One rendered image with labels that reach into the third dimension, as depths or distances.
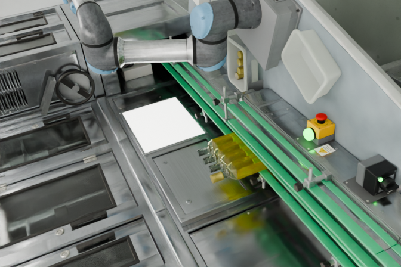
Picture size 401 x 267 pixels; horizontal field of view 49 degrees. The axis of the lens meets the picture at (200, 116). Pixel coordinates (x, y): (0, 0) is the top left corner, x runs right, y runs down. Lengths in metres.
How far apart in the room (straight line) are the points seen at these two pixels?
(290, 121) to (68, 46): 1.30
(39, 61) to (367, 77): 1.71
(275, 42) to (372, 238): 0.74
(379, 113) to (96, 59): 0.99
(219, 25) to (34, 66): 1.24
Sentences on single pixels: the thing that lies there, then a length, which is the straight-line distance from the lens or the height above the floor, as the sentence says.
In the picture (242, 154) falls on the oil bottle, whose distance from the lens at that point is 1.77.
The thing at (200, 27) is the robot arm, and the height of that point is 1.08.
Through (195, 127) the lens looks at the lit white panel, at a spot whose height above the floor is 1.02.
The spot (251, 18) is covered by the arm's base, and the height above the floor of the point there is 0.89.
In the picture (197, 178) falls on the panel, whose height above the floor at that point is 1.16.
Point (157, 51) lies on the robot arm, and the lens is 1.67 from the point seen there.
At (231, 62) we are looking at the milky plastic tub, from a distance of 2.06.
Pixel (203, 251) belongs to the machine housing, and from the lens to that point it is 1.68.
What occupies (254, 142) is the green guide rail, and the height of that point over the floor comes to 0.94.
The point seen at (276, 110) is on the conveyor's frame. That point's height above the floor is 0.82.
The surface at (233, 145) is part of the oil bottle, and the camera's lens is 1.82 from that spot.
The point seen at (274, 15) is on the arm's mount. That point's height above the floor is 0.86.
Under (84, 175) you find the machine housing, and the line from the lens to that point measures 2.13.
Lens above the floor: 1.63
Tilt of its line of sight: 17 degrees down
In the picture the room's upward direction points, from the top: 108 degrees counter-clockwise
